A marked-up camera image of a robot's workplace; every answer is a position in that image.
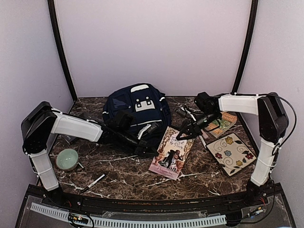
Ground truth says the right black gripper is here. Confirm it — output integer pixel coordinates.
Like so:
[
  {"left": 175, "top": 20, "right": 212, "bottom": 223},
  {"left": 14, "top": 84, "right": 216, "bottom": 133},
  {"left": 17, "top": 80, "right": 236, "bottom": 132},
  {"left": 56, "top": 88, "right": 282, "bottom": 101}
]
[{"left": 176, "top": 110, "right": 220, "bottom": 140}]

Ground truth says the pink Taming of Shrew book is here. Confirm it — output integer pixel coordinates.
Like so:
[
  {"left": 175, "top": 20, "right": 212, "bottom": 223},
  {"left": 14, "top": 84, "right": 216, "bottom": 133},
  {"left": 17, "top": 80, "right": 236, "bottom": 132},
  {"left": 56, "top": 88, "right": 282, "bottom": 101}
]
[{"left": 149, "top": 127, "right": 194, "bottom": 180}]

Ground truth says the navy blue backpack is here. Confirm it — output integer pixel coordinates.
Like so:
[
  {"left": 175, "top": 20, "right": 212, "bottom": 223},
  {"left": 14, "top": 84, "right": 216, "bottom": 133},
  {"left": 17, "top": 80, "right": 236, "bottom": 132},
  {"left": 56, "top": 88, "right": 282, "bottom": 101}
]
[{"left": 102, "top": 83, "right": 171, "bottom": 146}]

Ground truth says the orange green Treehouse book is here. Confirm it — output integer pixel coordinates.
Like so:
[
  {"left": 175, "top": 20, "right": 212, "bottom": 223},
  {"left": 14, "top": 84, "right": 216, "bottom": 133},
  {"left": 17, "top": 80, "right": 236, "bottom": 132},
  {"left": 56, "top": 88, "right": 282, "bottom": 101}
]
[{"left": 205, "top": 112, "right": 238, "bottom": 138}]

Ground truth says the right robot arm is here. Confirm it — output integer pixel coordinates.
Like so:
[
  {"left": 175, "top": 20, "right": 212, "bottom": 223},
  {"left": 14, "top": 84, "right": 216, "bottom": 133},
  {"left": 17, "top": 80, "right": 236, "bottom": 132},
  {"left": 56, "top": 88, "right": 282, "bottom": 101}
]
[{"left": 176, "top": 92, "right": 289, "bottom": 206}]

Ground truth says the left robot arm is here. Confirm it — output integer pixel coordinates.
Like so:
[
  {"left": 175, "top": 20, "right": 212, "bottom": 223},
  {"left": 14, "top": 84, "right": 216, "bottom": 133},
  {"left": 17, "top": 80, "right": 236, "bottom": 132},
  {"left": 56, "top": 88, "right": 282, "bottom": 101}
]
[{"left": 21, "top": 101, "right": 156, "bottom": 207}]

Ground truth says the blue capped white marker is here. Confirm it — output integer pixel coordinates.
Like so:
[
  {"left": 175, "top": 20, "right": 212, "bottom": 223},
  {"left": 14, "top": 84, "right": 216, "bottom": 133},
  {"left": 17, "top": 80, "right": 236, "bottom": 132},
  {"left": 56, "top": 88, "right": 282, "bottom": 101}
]
[{"left": 199, "top": 135, "right": 206, "bottom": 148}]

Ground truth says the pink highlighter pen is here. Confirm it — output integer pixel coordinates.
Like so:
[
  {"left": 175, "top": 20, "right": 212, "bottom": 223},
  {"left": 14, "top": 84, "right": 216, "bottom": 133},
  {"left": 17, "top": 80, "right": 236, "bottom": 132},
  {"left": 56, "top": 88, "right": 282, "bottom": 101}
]
[{"left": 201, "top": 129, "right": 209, "bottom": 139}]

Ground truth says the floral square ceramic plate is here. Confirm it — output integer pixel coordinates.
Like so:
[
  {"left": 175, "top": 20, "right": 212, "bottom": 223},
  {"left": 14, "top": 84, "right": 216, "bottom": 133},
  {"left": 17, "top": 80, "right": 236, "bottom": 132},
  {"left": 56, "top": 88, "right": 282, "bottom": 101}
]
[{"left": 207, "top": 133, "right": 257, "bottom": 177}]

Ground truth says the black capped white marker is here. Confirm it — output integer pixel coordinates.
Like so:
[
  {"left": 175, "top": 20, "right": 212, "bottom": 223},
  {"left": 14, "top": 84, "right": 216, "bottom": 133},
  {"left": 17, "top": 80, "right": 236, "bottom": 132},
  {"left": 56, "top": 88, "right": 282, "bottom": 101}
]
[{"left": 81, "top": 174, "right": 105, "bottom": 193}]

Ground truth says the dark blue hardcover book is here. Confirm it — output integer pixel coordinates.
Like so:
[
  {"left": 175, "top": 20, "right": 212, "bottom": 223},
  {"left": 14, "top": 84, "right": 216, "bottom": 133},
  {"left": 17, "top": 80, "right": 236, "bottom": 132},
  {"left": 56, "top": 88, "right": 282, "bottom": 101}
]
[{"left": 61, "top": 134, "right": 77, "bottom": 144}]

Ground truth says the small green circuit board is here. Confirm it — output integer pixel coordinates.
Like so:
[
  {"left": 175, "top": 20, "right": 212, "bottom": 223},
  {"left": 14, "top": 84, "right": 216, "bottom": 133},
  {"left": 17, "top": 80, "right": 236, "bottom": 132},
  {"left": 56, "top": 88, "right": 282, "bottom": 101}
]
[{"left": 68, "top": 213, "right": 88, "bottom": 224}]

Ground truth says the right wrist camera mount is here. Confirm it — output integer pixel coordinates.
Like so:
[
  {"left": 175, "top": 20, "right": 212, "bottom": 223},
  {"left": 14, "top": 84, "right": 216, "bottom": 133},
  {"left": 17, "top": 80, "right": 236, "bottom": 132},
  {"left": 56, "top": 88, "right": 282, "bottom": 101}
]
[{"left": 176, "top": 107, "right": 197, "bottom": 123}]

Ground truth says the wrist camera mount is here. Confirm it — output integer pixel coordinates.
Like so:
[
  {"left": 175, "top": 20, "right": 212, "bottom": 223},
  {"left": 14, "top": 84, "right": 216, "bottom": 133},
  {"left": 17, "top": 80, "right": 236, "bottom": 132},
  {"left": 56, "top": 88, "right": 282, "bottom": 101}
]
[
  {"left": 137, "top": 122, "right": 159, "bottom": 140},
  {"left": 176, "top": 107, "right": 197, "bottom": 123}
]

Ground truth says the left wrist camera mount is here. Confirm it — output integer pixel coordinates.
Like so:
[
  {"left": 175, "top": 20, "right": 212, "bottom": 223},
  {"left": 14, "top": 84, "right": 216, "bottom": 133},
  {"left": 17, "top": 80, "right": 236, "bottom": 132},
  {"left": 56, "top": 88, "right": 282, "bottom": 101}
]
[{"left": 137, "top": 122, "right": 159, "bottom": 140}]

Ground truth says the black front rail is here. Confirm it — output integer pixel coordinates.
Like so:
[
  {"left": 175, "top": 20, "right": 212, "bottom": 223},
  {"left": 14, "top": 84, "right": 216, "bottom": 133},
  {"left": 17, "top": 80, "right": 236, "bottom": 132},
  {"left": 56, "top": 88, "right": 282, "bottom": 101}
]
[{"left": 53, "top": 191, "right": 248, "bottom": 213}]

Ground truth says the white slotted cable duct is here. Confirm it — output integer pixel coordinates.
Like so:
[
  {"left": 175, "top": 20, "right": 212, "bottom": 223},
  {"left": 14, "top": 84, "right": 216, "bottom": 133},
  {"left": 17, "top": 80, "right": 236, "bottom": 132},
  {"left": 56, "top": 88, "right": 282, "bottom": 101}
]
[{"left": 29, "top": 202, "right": 227, "bottom": 228}]

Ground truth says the right black frame post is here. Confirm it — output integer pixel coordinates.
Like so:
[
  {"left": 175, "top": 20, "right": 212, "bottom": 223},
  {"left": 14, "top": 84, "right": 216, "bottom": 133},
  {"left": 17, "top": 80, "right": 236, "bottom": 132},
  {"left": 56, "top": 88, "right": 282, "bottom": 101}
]
[{"left": 231, "top": 0, "right": 259, "bottom": 94}]

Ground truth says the black frame post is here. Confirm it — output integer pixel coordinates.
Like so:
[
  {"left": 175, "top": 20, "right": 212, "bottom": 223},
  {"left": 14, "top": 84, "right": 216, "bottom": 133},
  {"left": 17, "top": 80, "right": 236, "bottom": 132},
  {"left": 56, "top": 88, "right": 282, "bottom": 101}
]
[
  {"left": 231, "top": 0, "right": 259, "bottom": 94},
  {"left": 47, "top": 0, "right": 78, "bottom": 103}
]

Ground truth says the left black frame post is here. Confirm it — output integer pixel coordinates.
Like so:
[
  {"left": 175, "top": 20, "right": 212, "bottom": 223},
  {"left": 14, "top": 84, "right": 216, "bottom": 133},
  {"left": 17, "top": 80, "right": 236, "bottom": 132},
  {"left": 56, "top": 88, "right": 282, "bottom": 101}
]
[{"left": 47, "top": 0, "right": 78, "bottom": 103}]

